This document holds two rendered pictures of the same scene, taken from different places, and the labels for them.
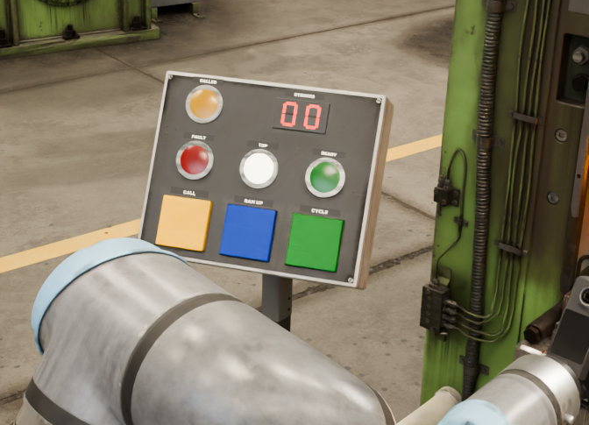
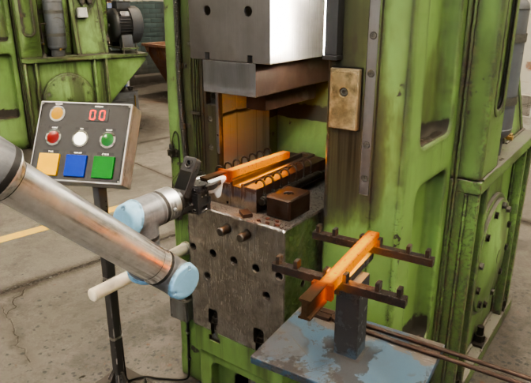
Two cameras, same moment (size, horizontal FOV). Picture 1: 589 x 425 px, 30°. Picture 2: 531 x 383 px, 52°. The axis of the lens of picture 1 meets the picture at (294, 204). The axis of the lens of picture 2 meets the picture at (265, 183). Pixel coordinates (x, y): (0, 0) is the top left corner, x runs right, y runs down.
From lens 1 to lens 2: 58 cm
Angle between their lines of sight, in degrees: 7
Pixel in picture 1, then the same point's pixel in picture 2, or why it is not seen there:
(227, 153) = (66, 133)
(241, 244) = (72, 170)
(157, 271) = not seen: outside the picture
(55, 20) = not seen: hidden behind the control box
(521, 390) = (151, 196)
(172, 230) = (43, 167)
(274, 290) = (97, 197)
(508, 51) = (186, 85)
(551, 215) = (211, 154)
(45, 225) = not seen: hidden behind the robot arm
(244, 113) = (73, 116)
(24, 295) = (32, 245)
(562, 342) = (178, 182)
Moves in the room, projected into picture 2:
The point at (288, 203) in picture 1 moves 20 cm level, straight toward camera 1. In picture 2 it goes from (92, 152) to (78, 170)
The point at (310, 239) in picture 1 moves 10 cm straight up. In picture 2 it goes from (101, 166) to (98, 137)
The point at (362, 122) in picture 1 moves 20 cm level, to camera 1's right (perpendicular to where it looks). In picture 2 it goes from (122, 115) to (182, 114)
